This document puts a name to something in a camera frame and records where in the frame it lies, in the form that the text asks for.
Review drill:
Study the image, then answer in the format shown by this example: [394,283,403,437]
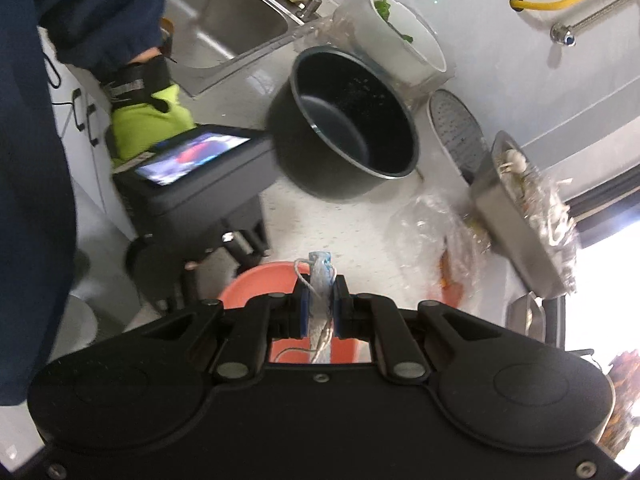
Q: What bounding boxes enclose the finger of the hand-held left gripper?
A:
[184,207,271,271]

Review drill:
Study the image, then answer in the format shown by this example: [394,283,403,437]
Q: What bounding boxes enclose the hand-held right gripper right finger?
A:
[333,276,511,380]

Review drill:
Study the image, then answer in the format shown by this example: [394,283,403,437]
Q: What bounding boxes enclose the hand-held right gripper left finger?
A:
[122,280,308,380]

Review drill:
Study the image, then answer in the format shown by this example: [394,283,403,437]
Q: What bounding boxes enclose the white mesh dish sponge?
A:
[294,251,337,363]

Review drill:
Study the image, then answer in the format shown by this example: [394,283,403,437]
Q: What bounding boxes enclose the orange plastic bowl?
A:
[220,260,361,365]

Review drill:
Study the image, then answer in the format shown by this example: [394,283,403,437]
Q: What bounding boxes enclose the person's left forearm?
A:
[37,0,168,77]

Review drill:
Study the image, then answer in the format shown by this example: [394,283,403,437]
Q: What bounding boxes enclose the white bowl with greens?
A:
[332,0,453,96]

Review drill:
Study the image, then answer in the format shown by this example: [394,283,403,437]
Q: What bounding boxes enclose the white cabinet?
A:
[40,25,141,241]

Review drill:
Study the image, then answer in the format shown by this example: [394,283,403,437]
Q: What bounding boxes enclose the clear plastic bag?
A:
[387,195,493,306]

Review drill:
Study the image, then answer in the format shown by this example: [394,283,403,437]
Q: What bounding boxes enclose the orange carrot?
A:
[439,252,463,306]

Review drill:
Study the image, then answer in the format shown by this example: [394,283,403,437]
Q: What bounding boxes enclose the black cooker inner pot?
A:
[265,46,420,203]

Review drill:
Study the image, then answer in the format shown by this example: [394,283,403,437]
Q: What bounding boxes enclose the steel sink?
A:
[160,0,321,96]

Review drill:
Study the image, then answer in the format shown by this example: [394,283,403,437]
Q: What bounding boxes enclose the large steel tray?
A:
[472,131,581,298]

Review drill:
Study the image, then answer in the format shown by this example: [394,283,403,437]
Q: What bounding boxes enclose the small steel tray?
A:
[505,292,548,343]

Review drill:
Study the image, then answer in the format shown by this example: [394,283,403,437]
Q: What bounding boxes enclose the white perforated steamer basket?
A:
[427,89,488,183]

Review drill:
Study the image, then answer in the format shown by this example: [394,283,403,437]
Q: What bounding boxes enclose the plastic wrapped food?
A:
[492,142,581,281]

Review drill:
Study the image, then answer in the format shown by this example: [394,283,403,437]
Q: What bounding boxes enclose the green leaf vegetable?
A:
[374,0,416,43]

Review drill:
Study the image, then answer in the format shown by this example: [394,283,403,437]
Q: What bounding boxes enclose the window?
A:
[575,210,640,356]

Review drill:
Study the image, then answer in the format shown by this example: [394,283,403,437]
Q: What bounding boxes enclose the dried orange flowers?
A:
[602,350,640,456]

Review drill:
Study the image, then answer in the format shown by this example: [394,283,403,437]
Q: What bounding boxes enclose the metal hose blue valve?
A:
[550,0,640,47]

